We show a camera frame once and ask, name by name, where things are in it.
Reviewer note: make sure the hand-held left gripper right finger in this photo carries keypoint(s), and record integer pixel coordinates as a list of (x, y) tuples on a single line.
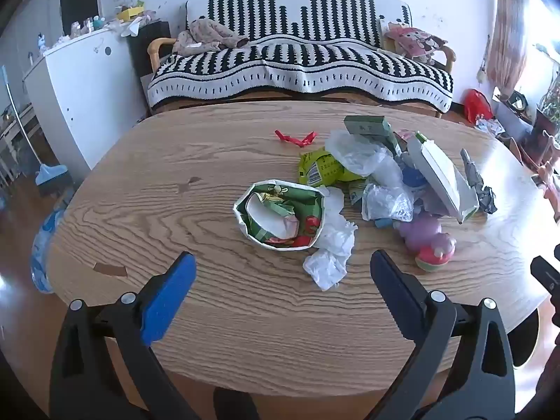
[(393, 288)]

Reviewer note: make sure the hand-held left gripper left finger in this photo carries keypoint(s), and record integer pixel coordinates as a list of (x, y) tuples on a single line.
[(168, 302)]

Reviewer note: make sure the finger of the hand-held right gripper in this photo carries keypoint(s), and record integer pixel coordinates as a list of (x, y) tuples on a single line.
[(547, 273)]

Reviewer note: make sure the grey wrapper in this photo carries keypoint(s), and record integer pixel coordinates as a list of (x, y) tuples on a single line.
[(474, 179)]

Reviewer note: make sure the yellow-green snack packet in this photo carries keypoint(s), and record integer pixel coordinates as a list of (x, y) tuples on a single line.
[(319, 168)]

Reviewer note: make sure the purple and red toy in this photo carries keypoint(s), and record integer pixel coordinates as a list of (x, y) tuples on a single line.
[(422, 232)]

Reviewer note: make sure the crumpled white tissue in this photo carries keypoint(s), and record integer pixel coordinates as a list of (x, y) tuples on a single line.
[(339, 232), (326, 269)]

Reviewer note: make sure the crumpled clear plastic wrap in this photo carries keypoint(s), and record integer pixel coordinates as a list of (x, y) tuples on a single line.
[(387, 203)]

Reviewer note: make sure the small pink chair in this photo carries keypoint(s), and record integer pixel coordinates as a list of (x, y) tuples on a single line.
[(547, 183)]

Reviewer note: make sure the green printed paper bag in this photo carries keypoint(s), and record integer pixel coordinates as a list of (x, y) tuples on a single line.
[(306, 210)]

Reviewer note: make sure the long white paper carton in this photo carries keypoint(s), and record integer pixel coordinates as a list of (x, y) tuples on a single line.
[(442, 175)]

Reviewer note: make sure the blue plastic bag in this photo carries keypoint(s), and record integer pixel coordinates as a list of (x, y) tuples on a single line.
[(41, 245)]

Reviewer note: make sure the clear plastic bag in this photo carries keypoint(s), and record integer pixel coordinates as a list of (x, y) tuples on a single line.
[(354, 153)]

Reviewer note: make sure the crumpled white paper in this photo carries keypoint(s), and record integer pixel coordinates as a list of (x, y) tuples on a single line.
[(490, 126)]

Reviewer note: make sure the green cardboard box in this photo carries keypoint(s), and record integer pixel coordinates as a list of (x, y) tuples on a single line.
[(365, 127)]

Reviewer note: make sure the potted plant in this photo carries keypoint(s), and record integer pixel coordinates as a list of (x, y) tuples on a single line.
[(550, 105)]

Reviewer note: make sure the blue broom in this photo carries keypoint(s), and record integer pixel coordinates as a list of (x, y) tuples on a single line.
[(50, 175)]

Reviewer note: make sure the red ribbon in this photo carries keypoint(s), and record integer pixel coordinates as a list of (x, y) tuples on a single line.
[(297, 141)]

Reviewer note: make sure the red bag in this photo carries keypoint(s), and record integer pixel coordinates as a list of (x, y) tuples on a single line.
[(477, 105)]

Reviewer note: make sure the white cabinet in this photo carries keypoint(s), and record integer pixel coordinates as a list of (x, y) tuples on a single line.
[(87, 96)]

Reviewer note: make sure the patterned curtain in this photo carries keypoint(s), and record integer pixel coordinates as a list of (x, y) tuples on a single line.
[(507, 30)]

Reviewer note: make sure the pink cartoon cushion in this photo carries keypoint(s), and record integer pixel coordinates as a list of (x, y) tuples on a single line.
[(413, 39)]

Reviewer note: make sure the wooden sofa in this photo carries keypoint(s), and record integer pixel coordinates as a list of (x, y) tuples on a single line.
[(154, 49)]

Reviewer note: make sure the black cabinet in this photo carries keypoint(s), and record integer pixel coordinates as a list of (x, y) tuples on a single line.
[(144, 48)]

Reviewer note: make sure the beige plush garment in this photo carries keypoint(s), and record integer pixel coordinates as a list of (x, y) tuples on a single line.
[(205, 35)]

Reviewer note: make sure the cluster of small bottles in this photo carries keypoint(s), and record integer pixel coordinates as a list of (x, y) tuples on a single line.
[(85, 26)]

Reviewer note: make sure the yellow box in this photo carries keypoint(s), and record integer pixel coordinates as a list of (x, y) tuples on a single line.
[(130, 12)]

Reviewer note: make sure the wall hanging ornament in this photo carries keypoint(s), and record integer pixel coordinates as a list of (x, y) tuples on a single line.
[(483, 63)]

